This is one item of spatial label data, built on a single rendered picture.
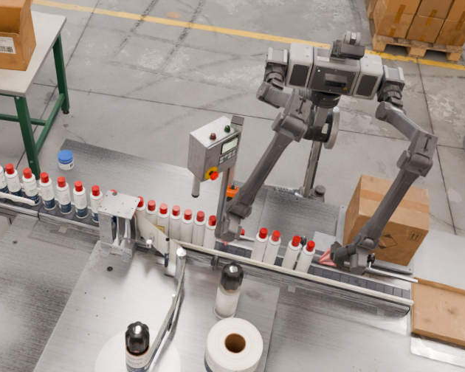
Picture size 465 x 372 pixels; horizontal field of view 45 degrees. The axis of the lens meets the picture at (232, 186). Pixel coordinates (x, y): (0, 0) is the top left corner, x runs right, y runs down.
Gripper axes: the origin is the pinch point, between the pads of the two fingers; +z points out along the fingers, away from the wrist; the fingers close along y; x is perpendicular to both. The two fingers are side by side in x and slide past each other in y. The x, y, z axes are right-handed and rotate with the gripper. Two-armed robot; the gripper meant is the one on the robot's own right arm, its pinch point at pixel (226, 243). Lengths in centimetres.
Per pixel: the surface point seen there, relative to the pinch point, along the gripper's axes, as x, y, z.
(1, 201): 2, -101, 14
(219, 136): 12.6, -10.2, -45.8
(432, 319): 0, 92, 18
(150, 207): 4.1, -33.2, -6.0
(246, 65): 262, -31, 104
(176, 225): 3.8, -21.9, 1.7
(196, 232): 3.7, -13.1, 2.7
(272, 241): 4.1, 18.4, -3.0
